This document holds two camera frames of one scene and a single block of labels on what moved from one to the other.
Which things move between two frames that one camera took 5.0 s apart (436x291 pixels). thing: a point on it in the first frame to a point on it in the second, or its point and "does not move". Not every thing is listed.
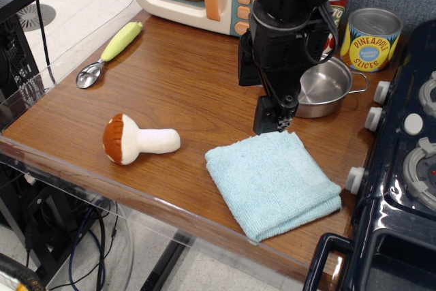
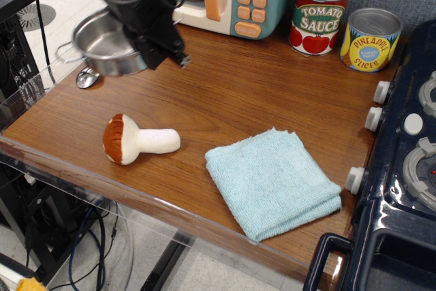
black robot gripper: (282, 41) to (147, 13)
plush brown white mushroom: (123, 140) does not move
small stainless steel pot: (324, 85) to (100, 39)
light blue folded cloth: (272, 184) does not move
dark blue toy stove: (393, 247) does not move
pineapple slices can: (370, 38) does not move
